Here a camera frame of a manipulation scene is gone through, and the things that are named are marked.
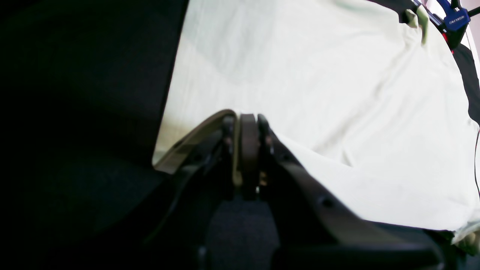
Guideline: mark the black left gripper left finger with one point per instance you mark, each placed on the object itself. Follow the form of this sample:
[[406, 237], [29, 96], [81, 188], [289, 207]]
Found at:
[[201, 165]]

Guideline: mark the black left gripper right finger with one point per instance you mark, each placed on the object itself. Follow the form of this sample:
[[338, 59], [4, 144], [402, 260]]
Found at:
[[316, 230]]

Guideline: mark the light green T-shirt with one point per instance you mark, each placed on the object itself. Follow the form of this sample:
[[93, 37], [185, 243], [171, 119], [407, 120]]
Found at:
[[376, 110]]

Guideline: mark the blue red bottom clamp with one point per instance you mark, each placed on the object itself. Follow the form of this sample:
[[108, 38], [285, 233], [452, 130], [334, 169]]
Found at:
[[454, 24]]

